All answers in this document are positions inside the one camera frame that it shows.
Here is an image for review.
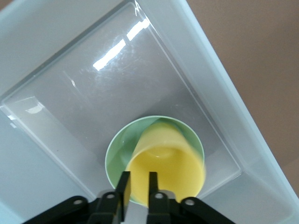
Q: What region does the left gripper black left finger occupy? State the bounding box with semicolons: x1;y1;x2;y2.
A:
23;171;131;224

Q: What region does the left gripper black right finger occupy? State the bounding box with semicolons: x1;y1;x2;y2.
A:
146;171;236;224

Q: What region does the yellow cup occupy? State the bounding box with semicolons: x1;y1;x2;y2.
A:
123;122;207;203

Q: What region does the green bowl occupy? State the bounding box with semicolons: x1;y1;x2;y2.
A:
104;115;206;207

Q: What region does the clear plastic bin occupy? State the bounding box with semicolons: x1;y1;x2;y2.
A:
0;0;299;224

